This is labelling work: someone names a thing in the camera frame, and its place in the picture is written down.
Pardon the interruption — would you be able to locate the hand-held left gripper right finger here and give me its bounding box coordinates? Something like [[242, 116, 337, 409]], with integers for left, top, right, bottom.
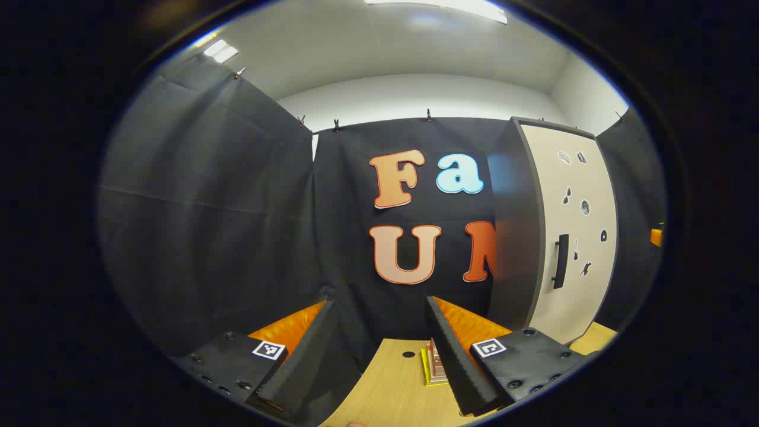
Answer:
[[426, 295, 591, 417]]

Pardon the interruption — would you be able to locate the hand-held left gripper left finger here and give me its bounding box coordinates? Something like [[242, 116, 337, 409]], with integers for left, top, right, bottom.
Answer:
[[169, 298, 336, 423]]

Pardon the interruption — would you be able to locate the beige cabinet door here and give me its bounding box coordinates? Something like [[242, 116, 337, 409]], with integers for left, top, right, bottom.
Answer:
[[519, 122, 619, 346]]

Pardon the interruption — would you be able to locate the dark grey cabinet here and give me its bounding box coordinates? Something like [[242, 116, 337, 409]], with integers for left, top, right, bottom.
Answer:
[[486, 116, 599, 333]]

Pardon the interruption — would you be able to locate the yellow book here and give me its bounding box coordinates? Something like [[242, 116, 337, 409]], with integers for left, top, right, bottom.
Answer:
[[420, 348, 449, 387]]

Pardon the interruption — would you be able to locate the black backdrop cloth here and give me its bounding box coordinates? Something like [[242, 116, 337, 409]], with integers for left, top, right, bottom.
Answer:
[[98, 53, 668, 410]]

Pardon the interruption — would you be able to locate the ceiling light panel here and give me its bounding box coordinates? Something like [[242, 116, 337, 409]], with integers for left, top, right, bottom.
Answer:
[[364, 0, 508, 25], [203, 39, 240, 64]]

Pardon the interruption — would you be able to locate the black door handle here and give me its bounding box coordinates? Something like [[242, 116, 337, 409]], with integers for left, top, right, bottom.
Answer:
[[552, 234, 570, 290]]

